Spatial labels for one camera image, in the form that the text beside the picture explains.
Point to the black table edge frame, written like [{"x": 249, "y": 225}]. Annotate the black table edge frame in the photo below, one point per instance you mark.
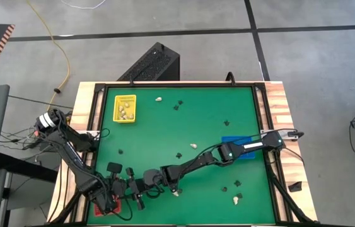
[{"x": 259, "y": 89}]

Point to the black computer tower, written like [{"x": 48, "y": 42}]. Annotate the black computer tower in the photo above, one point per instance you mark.
[{"x": 152, "y": 64}]

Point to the blue plastic basket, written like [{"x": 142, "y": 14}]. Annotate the blue plastic basket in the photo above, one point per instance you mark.
[{"x": 227, "y": 140}]

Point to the black bracket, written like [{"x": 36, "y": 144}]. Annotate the black bracket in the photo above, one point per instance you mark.
[{"x": 295, "y": 186}]

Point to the black frame strut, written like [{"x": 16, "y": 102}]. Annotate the black frame strut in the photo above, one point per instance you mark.
[
  {"x": 67, "y": 208},
  {"x": 290, "y": 198}
]

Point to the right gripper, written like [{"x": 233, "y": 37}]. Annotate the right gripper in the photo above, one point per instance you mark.
[{"x": 137, "y": 187}]

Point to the yellow plastic basket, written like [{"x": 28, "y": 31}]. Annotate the yellow plastic basket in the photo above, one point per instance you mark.
[{"x": 117, "y": 121}]

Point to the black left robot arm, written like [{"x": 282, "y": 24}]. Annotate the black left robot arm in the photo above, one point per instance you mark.
[{"x": 70, "y": 157}]

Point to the red plastic basket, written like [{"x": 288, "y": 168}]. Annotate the red plastic basket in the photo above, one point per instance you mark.
[{"x": 115, "y": 206}]

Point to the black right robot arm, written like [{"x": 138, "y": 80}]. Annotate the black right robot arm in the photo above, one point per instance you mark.
[{"x": 212, "y": 157}]

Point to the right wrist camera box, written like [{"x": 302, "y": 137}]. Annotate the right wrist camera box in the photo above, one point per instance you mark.
[{"x": 152, "y": 178}]

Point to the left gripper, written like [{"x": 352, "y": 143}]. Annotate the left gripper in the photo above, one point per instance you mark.
[{"x": 118, "y": 187}]

